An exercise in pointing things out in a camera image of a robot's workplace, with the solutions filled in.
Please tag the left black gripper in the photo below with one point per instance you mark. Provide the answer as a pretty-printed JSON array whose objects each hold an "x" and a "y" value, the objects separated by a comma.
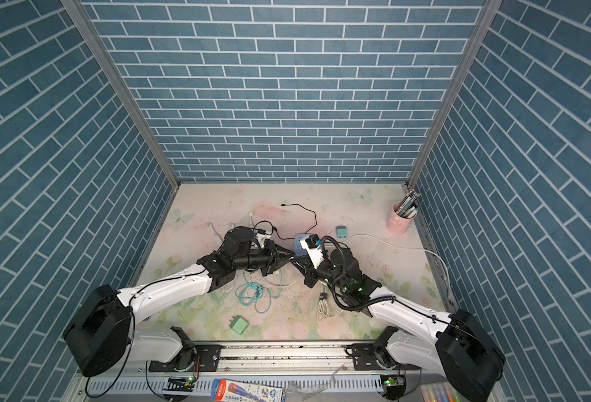
[{"x": 273, "y": 258}]

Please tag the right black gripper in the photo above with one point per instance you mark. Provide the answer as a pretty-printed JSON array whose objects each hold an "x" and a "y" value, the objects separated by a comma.
[{"x": 310, "y": 274}]

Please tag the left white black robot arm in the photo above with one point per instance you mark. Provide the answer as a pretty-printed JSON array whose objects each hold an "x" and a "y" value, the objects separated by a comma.
[{"x": 103, "y": 331}]

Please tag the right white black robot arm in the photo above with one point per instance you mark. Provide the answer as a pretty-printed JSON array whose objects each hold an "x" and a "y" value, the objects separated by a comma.
[{"x": 454, "y": 345}]

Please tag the green plug adapter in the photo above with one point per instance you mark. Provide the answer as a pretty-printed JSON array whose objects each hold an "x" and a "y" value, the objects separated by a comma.
[{"x": 239, "y": 325}]

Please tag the teal small plug adapter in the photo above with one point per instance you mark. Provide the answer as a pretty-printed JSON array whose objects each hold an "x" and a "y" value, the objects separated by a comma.
[{"x": 342, "y": 232}]

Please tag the blue power strip cube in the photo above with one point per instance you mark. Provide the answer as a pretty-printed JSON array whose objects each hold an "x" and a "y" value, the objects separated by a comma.
[{"x": 300, "y": 245}]

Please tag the pink pen holder cup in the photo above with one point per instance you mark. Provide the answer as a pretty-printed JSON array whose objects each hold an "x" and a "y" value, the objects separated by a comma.
[{"x": 400, "y": 225}]

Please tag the clear plastic bag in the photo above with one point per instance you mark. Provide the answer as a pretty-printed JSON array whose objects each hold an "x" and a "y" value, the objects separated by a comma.
[{"x": 316, "y": 384}]

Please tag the red blue package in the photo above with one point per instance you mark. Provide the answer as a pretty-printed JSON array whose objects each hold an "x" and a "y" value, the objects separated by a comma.
[{"x": 232, "y": 390}]

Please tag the coloured marker set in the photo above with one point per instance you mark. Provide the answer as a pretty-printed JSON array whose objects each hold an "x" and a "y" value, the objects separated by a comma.
[{"x": 439, "y": 392}]

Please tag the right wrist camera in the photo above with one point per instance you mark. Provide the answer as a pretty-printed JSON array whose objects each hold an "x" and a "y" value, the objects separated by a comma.
[{"x": 316, "y": 254}]

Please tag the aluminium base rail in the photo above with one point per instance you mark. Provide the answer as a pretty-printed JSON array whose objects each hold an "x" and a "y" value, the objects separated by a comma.
[{"x": 261, "y": 363}]

